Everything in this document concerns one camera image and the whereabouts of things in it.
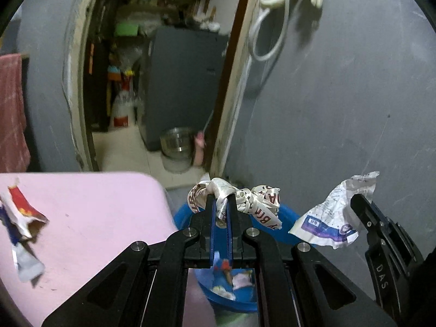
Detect dark grey cabinet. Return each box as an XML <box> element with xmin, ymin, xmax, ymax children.
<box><xmin>141</xmin><ymin>25</ymin><xmax>229</xmax><ymax>152</ymax></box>

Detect white red plastic bottle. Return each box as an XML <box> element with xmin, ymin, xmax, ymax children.
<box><xmin>112</xmin><ymin>92</ymin><xmax>137</xmax><ymax>128</ymax></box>

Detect blue plastic bucket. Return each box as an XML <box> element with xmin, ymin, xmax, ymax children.
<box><xmin>172</xmin><ymin>198</ymin><xmax>328</xmax><ymax>313</ymax></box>

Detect red white snack wrapper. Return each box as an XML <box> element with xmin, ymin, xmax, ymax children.
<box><xmin>5</xmin><ymin>184</ymin><xmax>49</xmax><ymax>239</ymax></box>

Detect pink white wrapper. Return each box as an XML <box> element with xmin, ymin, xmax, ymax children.
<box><xmin>233</xmin><ymin>271</ymin><xmax>255</xmax><ymax>288</ymax></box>

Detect white purple wrapper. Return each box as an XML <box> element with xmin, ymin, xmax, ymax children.
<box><xmin>288</xmin><ymin>171</ymin><xmax>380</xmax><ymax>250</ymax></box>

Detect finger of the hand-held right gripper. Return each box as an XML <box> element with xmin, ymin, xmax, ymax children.
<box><xmin>350</xmin><ymin>193</ymin><xmax>379</xmax><ymax>243</ymax></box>

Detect white printed ribbon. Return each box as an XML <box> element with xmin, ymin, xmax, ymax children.
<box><xmin>187</xmin><ymin>177</ymin><xmax>283</xmax><ymax>232</ymax></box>

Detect wooden door frame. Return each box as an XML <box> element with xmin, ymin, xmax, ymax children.
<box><xmin>63</xmin><ymin>0</ymin><xmax>263</xmax><ymax>181</ymax></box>

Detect pink bottle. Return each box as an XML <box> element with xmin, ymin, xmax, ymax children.
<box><xmin>194</xmin><ymin>132</ymin><xmax>207</xmax><ymax>166</ymax></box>

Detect green box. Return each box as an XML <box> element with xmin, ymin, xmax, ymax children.
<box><xmin>114</xmin><ymin>23</ymin><xmax>140</xmax><ymax>37</ymax></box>

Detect blue silver wrapper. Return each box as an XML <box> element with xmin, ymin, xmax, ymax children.
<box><xmin>0</xmin><ymin>206</ymin><xmax>46</xmax><ymax>283</ymax></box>

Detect pink checkered cloth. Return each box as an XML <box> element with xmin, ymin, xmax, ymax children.
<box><xmin>0</xmin><ymin>54</ymin><xmax>31</xmax><ymax>174</ymax></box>

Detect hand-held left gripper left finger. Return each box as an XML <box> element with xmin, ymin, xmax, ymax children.
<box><xmin>41</xmin><ymin>194</ymin><xmax>222</xmax><ymax>327</ymax></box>

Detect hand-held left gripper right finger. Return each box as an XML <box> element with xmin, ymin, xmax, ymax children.
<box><xmin>223</xmin><ymin>193</ymin><xmax>398</xmax><ymax>327</ymax></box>

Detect steel pot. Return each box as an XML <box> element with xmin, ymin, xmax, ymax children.
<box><xmin>160</xmin><ymin>127</ymin><xmax>195</xmax><ymax>172</ymax></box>

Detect pink floral tablecloth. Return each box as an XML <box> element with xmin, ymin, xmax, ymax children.
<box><xmin>0</xmin><ymin>171</ymin><xmax>219</xmax><ymax>327</ymax></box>

